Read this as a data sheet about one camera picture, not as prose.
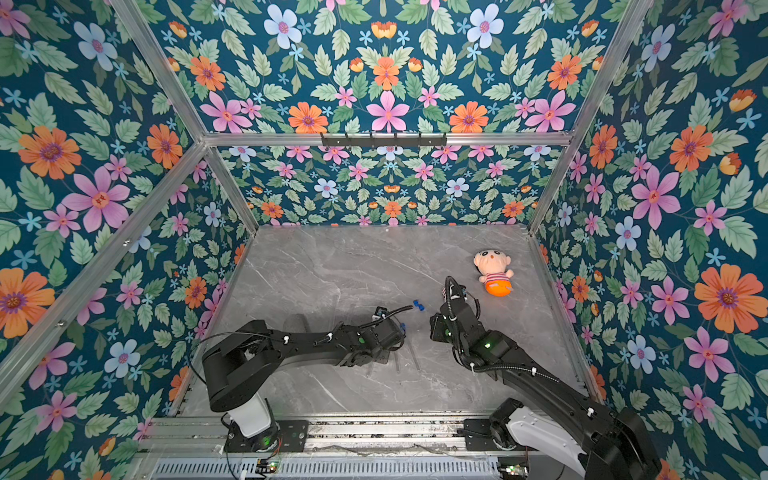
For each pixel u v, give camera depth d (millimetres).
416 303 985
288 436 737
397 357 862
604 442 400
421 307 978
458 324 588
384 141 932
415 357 866
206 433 755
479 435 727
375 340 684
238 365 472
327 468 702
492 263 992
